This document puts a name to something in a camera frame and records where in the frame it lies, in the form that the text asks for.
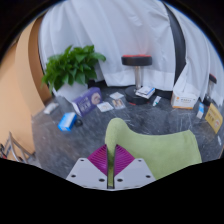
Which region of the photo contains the white box with orange stripe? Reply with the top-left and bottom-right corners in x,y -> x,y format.
170,89 -> 200,111

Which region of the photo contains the grey metal frame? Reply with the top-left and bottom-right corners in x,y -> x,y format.
0,131 -> 36,164

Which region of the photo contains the white and blue flat box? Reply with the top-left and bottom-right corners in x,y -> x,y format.
134,85 -> 157,100

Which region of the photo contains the purple cardboard box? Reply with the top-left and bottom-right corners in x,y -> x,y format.
71,86 -> 103,118

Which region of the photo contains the light green towel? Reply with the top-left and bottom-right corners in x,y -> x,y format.
104,117 -> 203,189

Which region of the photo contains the small blue white carton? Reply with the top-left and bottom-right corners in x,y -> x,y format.
195,101 -> 205,120

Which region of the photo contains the green plant in white pot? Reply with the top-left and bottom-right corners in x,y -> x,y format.
41,44 -> 108,103

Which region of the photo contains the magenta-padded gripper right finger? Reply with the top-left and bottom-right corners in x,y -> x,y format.
113,143 -> 157,190

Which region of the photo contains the small black round item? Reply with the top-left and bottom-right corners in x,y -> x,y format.
73,118 -> 84,128

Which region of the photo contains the yellow cardboard box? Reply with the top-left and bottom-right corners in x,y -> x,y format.
204,102 -> 224,135

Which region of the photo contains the small flat sachet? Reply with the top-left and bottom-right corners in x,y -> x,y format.
109,91 -> 125,101
96,101 -> 115,113
111,98 -> 127,111

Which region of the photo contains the white curtain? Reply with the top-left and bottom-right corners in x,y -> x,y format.
171,6 -> 224,106
38,0 -> 182,92

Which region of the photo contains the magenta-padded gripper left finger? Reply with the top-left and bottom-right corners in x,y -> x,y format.
65,143 -> 110,191

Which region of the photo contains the black stool with red seat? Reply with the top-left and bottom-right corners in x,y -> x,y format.
202,73 -> 218,108
120,54 -> 153,106

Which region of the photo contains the white flat packet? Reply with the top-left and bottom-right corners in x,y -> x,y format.
43,102 -> 60,115

